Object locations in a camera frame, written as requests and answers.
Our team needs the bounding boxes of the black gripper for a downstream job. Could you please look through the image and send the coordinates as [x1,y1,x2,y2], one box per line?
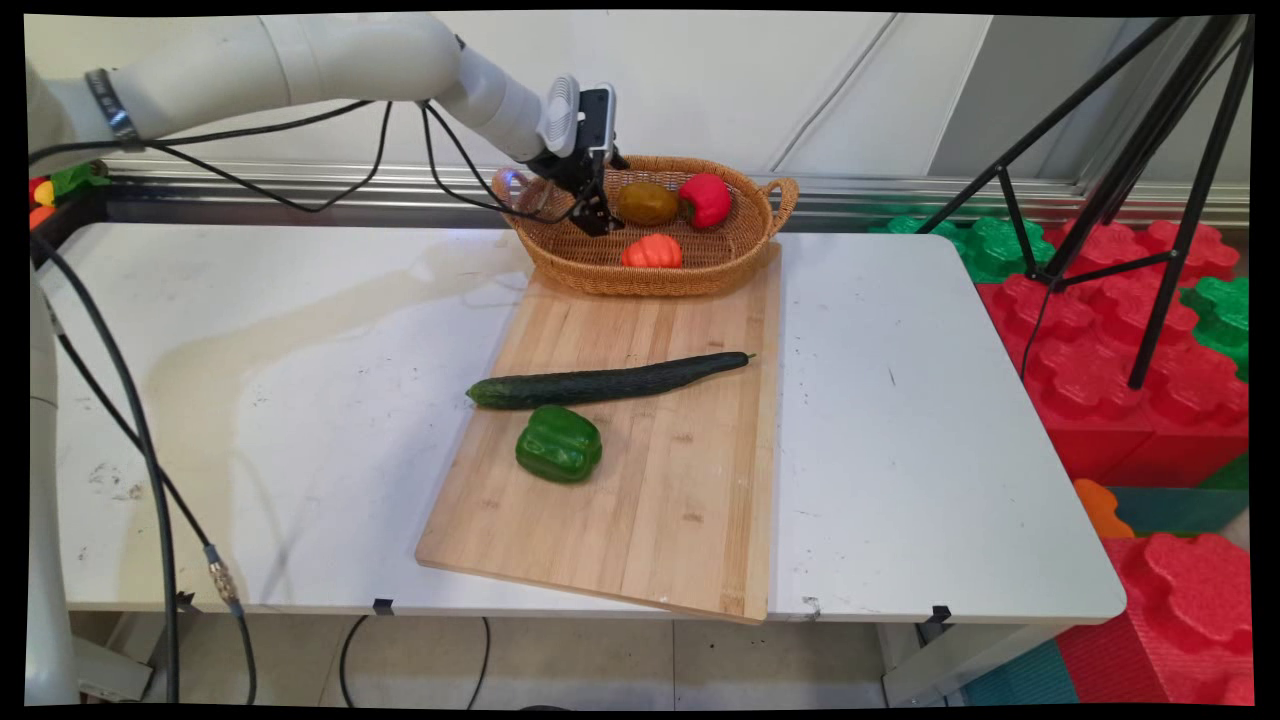
[527,148,628,238]

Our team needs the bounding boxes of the black tripod stand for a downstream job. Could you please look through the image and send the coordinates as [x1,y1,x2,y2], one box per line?
[915,15,1255,391]

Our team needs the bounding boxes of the red toy bell pepper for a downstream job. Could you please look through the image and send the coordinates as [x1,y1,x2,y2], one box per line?
[678,172,733,231]

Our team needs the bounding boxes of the orange foam piece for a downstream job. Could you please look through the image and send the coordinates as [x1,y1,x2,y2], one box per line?
[1072,478,1137,540]

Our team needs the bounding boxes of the small green toy vegetable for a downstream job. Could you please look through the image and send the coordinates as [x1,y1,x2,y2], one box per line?
[50,161,112,198]

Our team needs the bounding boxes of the wooden cutting board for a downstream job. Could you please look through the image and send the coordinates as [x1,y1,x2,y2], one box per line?
[415,240,783,625]

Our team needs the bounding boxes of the green foam block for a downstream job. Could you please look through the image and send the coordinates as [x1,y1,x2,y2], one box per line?
[868,214,1057,286]
[1179,276,1251,382]

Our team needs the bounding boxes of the green toy bell pepper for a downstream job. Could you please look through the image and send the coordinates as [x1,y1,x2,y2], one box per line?
[515,404,604,486]

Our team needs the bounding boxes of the large red foam block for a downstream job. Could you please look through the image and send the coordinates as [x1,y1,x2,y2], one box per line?
[975,220,1250,488]

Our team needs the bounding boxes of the brown toy potato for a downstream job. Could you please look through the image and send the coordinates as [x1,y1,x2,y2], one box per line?
[614,181,682,228]

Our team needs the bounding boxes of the brown wicker basket with handles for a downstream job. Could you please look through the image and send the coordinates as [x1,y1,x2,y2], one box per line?
[490,155,799,299]

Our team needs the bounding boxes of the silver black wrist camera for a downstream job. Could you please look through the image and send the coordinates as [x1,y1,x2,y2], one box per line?
[577,84,617,163]

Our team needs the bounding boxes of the thick cable with metal connector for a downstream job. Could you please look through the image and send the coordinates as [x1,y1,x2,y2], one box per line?
[30,235,259,707]

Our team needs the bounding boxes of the long dark green cucumber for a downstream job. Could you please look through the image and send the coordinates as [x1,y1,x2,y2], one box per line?
[466,351,756,411]

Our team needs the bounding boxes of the black cable under table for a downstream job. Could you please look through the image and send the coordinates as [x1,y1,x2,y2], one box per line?
[338,615,491,710]

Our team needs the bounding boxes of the white table leg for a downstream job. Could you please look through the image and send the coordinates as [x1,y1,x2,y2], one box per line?
[880,622,1063,707]

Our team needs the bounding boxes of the teal foam floor mat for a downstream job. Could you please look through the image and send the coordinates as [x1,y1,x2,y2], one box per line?
[960,638,1083,707]

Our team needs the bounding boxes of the aluminium wall rail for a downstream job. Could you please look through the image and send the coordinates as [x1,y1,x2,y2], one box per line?
[100,158,1251,233]

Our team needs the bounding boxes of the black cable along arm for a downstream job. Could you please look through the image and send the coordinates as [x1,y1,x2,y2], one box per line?
[30,98,591,227]

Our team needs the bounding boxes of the orange toy pumpkin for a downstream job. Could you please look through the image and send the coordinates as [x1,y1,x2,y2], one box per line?
[621,234,684,270]

